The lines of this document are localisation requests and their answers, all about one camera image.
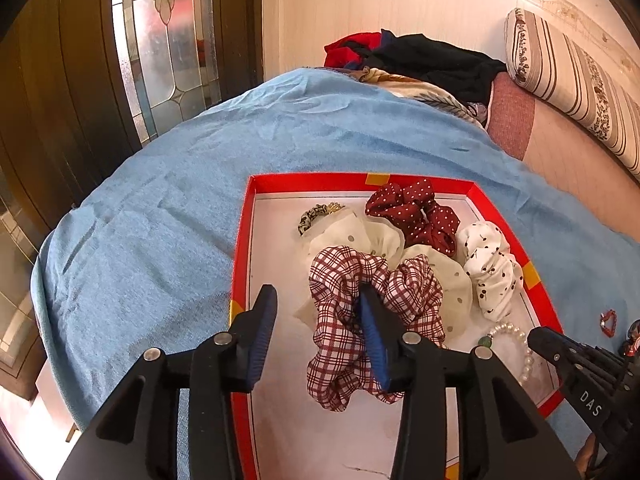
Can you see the pink bed mattress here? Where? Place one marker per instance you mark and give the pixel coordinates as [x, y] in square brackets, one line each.
[564, 154]

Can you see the black clothing pile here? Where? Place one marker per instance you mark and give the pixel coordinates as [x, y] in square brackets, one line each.
[466, 74]

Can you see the stained glass wooden door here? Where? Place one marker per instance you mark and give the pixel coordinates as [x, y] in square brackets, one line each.
[84, 85]

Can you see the patterned beige scarf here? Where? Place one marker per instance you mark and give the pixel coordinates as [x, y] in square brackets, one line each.
[413, 89]

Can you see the red polka dot scrunchie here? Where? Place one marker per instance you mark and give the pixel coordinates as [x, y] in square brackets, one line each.
[414, 210]

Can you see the cream dotted organza scrunchie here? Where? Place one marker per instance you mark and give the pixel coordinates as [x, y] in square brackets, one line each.
[378, 237]

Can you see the person's right hand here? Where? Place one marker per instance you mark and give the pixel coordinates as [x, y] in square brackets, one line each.
[589, 461]

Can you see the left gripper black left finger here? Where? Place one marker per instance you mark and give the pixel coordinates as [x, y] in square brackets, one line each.
[134, 435]

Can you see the red clothing item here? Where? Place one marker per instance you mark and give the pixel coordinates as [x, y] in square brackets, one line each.
[344, 53]

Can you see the white cherry print scrunchie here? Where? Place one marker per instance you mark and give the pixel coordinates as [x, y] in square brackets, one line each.
[493, 270]

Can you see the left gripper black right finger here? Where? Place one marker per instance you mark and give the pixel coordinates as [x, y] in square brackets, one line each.
[450, 394]

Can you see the light blue towel blanket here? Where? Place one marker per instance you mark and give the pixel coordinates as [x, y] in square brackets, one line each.
[180, 239]

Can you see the striped floral pillow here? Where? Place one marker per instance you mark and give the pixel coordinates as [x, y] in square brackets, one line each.
[545, 62]

